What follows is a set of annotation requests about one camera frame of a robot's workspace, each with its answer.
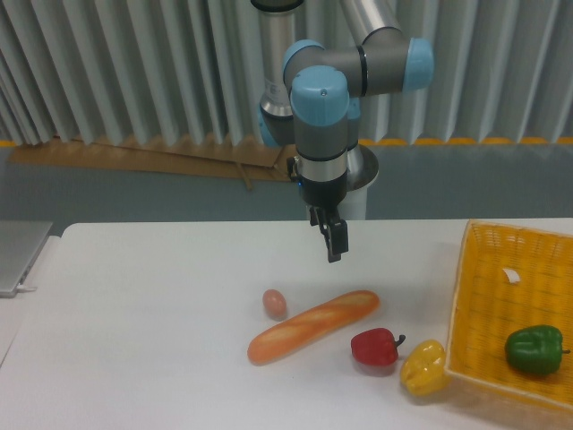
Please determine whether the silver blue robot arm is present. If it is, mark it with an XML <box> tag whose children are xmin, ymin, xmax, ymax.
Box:
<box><xmin>252</xmin><ymin>1</ymin><xmax>434</xmax><ymax>262</ymax></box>

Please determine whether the red bell pepper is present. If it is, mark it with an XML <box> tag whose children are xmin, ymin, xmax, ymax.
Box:
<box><xmin>350</xmin><ymin>328</ymin><xmax>406</xmax><ymax>366</ymax></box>

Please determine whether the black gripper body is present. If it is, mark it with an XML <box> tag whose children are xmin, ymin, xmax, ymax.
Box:
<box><xmin>297</xmin><ymin>175</ymin><xmax>347</xmax><ymax>210</ymax></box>

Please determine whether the white paper tag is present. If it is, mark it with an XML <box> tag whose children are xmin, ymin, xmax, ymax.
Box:
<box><xmin>502</xmin><ymin>268</ymin><xmax>521</xmax><ymax>285</ymax></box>

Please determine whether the green bell pepper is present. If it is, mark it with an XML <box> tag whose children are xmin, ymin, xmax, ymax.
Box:
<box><xmin>504</xmin><ymin>324</ymin><xmax>571</xmax><ymax>375</ymax></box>

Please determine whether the toy baguette bread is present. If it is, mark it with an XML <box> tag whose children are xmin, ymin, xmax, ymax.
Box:
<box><xmin>247</xmin><ymin>290</ymin><xmax>381</xmax><ymax>366</ymax></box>

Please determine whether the grey laptop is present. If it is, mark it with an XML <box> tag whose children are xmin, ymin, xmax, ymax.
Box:
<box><xmin>1</xmin><ymin>220</ymin><xmax>52</xmax><ymax>298</ymax></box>

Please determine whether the white cable plug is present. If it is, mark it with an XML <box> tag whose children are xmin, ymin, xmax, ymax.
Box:
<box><xmin>16</xmin><ymin>285</ymin><xmax>38</xmax><ymax>294</ymax></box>

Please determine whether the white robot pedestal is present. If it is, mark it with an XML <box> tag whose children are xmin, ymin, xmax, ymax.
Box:
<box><xmin>339</xmin><ymin>144</ymin><xmax>379</xmax><ymax>220</ymax></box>

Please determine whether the yellow bell pepper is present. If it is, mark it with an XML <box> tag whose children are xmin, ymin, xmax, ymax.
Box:
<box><xmin>400</xmin><ymin>340</ymin><xmax>450</xmax><ymax>397</ymax></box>

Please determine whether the yellow woven basket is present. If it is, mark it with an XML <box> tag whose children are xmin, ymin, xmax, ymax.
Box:
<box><xmin>445</xmin><ymin>220</ymin><xmax>572</xmax><ymax>411</ymax></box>

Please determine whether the flattened brown cardboard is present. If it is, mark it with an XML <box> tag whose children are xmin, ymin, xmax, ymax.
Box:
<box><xmin>9</xmin><ymin>134</ymin><xmax>295</xmax><ymax>190</ymax></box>

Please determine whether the brown egg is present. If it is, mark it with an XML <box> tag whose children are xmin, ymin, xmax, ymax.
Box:
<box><xmin>262</xmin><ymin>289</ymin><xmax>287</xmax><ymax>320</ymax></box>

